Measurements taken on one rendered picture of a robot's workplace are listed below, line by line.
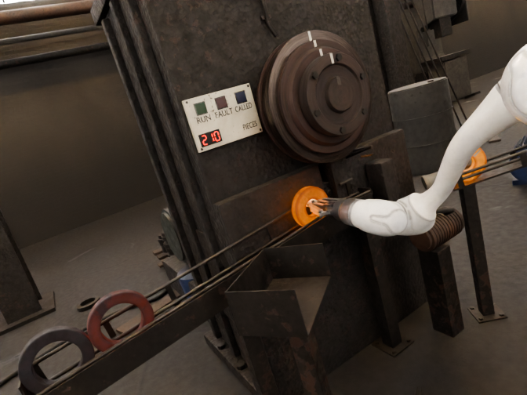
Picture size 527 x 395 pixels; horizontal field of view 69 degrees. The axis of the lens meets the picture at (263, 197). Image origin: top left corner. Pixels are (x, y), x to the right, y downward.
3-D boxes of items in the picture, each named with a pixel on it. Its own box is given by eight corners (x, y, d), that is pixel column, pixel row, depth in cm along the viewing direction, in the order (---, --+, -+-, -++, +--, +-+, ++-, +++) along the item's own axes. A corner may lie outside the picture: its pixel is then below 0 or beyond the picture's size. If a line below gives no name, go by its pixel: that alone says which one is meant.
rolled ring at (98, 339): (137, 280, 114) (135, 277, 117) (75, 316, 106) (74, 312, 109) (164, 330, 119) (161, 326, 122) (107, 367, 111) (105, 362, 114)
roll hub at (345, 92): (310, 146, 134) (289, 63, 127) (367, 124, 146) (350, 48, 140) (320, 145, 129) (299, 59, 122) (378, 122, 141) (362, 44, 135)
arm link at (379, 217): (346, 230, 119) (376, 230, 126) (385, 240, 106) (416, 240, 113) (350, 195, 119) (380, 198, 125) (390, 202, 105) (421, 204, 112)
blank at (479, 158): (463, 188, 161) (467, 190, 157) (435, 165, 159) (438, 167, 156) (491, 159, 157) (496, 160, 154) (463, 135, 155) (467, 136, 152)
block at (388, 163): (373, 215, 170) (361, 163, 165) (386, 208, 174) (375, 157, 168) (392, 218, 161) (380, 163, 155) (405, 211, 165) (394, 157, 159)
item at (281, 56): (280, 179, 141) (242, 48, 130) (370, 142, 161) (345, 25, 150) (289, 180, 135) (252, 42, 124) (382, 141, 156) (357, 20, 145)
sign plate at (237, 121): (198, 152, 134) (181, 101, 130) (259, 132, 145) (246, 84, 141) (200, 152, 132) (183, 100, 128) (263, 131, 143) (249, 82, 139)
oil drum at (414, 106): (390, 175, 427) (374, 95, 406) (425, 158, 454) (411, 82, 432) (437, 176, 376) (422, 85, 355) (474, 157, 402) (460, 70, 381)
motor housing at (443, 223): (426, 331, 173) (403, 222, 160) (456, 308, 183) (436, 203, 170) (452, 343, 162) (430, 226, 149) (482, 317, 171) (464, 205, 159)
